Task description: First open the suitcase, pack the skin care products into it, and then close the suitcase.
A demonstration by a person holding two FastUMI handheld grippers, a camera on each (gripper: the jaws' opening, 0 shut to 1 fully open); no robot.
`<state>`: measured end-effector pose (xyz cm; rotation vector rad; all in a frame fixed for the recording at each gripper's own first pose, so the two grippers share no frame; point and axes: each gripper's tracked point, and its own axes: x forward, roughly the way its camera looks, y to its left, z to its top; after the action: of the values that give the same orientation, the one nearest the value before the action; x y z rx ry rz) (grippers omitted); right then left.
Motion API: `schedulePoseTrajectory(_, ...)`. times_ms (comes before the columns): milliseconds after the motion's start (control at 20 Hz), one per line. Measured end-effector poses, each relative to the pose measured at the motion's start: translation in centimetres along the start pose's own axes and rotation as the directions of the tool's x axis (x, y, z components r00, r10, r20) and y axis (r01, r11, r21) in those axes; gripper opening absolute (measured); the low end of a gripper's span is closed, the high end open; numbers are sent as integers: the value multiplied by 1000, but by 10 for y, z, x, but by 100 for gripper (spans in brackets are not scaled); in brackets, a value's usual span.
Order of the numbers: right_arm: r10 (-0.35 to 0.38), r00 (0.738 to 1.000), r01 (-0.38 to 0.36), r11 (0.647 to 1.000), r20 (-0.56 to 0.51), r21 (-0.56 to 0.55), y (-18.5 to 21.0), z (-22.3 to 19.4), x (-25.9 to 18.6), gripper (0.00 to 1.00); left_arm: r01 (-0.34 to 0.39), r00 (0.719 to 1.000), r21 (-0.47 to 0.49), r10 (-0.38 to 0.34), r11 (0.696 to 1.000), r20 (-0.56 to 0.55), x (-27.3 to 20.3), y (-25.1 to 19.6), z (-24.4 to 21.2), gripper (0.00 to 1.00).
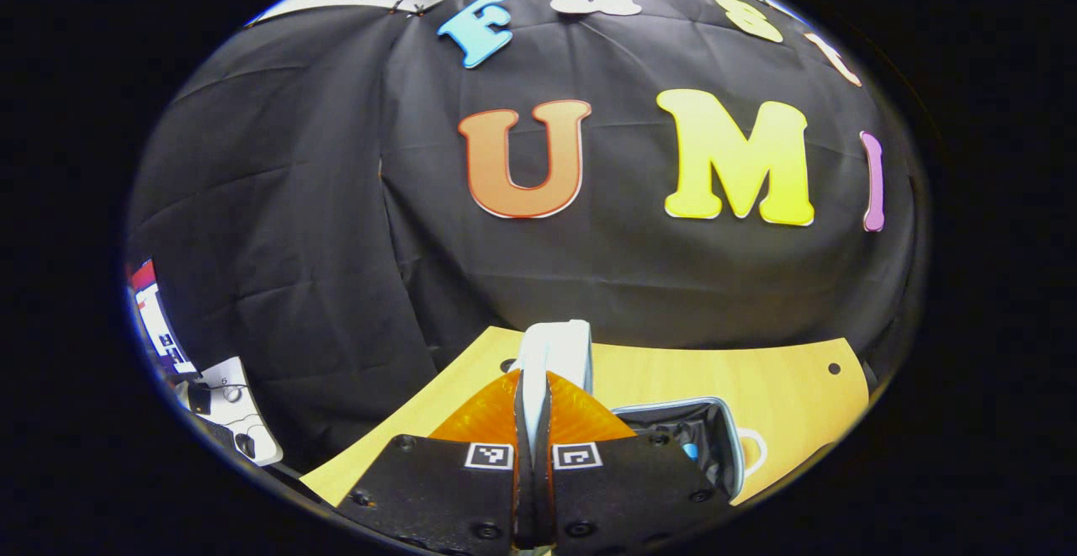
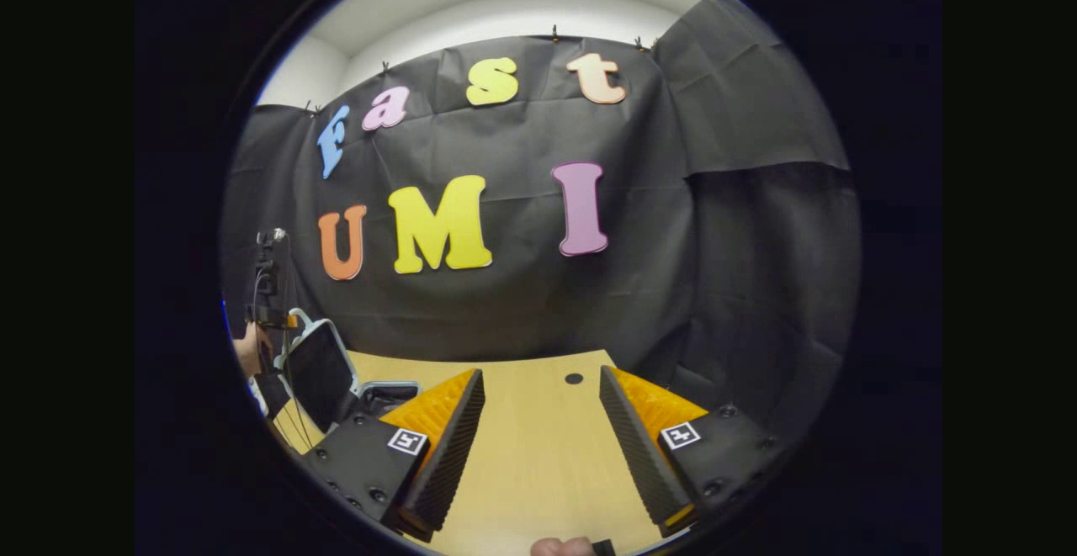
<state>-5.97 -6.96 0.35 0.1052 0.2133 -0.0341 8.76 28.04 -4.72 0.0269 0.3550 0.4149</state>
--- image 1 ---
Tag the white and blue squeeze tube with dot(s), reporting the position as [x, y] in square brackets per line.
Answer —
[690, 451]

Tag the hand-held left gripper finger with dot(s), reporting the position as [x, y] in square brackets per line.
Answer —
[543, 497]
[523, 497]

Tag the red white blue sign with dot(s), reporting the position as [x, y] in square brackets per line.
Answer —
[156, 320]

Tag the black backdrop cloth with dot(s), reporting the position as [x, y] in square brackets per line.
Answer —
[336, 203]

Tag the white device with black parts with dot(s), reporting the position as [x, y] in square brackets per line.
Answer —
[244, 421]

